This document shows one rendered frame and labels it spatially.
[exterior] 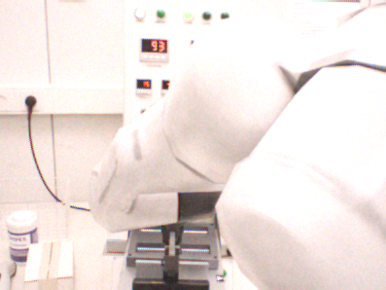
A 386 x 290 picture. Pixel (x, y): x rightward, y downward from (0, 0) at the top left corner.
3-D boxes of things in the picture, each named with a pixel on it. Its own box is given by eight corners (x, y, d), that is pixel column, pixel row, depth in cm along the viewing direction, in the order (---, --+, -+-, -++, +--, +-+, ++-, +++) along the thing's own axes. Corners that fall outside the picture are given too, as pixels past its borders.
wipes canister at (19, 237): (13, 251, 143) (8, 208, 138) (41, 250, 145) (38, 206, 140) (7, 267, 135) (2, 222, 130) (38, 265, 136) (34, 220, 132)
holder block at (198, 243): (134, 229, 115) (134, 220, 114) (214, 232, 115) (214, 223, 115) (125, 267, 99) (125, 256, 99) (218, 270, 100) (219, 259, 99)
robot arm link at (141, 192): (274, 58, 41) (210, 156, 71) (61, 71, 38) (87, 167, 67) (298, 177, 38) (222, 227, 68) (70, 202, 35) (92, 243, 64)
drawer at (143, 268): (131, 238, 118) (131, 211, 115) (216, 241, 118) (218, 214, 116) (114, 315, 90) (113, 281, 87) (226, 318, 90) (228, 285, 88)
